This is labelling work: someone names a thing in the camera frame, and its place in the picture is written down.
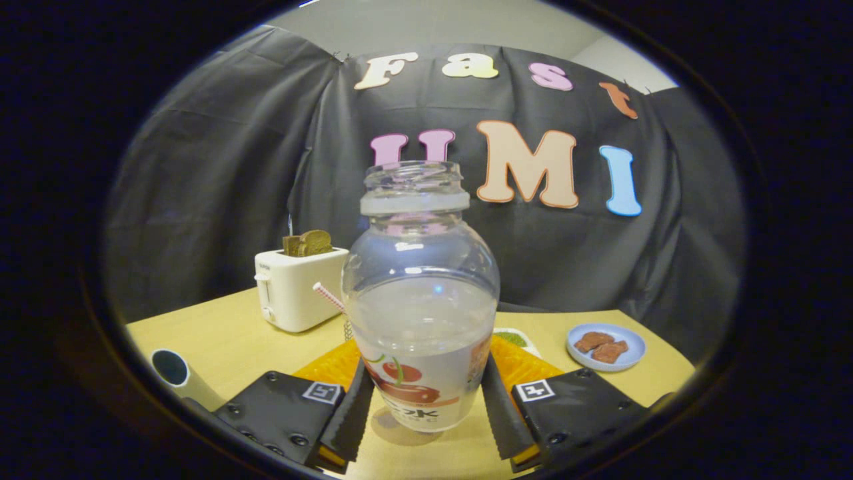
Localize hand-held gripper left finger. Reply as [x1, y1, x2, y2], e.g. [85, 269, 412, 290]
[212, 339, 376, 475]

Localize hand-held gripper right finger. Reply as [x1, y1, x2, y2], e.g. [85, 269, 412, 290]
[481, 335, 657, 474]

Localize pale cup with wooden handle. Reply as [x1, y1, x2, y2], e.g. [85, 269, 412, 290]
[151, 349, 227, 412]

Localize clear juice bottle cherry label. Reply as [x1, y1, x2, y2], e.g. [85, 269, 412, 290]
[341, 161, 501, 434]

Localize brown meat piece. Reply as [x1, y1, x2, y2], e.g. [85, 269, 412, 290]
[592, 340, 629, 365]
[574, 331, 615, 353]

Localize wooden table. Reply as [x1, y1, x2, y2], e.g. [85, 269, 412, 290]
[125, 288, 697, 480]

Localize blue plate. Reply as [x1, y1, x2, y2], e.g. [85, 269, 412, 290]
[566, 323, 647, 373]

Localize white divided dish with beans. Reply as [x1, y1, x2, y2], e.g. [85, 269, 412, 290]
[493, 327, 542, 357]

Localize white toaster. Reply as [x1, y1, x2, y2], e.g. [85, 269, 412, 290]
[254, 247, 350, 333]

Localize pink striped straw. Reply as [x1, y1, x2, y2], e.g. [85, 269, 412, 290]
[313, 281, 347, 314]

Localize brown toast slices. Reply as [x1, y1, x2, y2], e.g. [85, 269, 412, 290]
[283, 230, 333, 258]

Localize black backdrop cloth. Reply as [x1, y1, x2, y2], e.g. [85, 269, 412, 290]
[103, 25, 747, 364]

